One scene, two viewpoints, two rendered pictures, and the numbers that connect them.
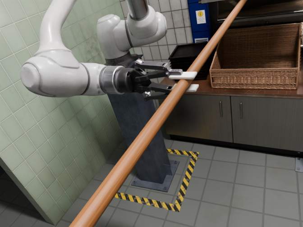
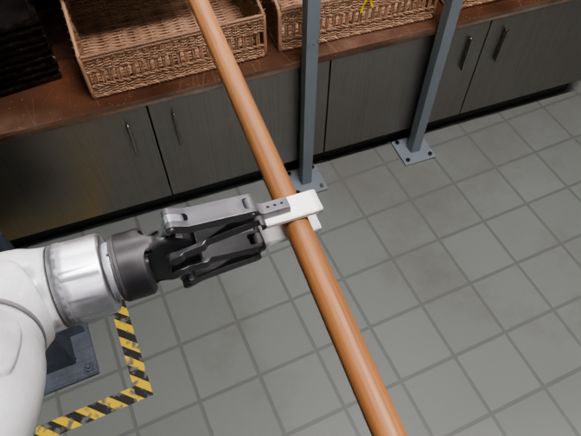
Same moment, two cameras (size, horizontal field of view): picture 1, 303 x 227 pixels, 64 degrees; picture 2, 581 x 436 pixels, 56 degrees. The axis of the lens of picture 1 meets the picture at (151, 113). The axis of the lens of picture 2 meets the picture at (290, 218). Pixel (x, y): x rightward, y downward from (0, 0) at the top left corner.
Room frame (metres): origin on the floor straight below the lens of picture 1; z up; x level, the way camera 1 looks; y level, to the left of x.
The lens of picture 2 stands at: (0.38, 0.19, 1.72)
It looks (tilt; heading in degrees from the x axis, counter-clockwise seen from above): 55 degrees down; 304
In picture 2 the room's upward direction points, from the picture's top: straight up
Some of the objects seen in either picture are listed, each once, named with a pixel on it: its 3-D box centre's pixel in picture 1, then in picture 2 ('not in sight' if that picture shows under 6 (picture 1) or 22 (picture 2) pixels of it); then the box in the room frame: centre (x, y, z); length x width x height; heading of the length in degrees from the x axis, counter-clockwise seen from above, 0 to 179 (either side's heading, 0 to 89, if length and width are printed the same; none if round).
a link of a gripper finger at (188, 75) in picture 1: (182, 75); (290, 208); (0.58, -0.11, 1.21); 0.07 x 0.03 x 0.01; 54
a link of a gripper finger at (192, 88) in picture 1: (185, 87); (290, 227); (0.58, -0.11, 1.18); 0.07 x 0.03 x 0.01; 54
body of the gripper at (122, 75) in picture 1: (135, 80); (156, 257); (0.67, 0.02, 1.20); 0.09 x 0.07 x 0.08; 54
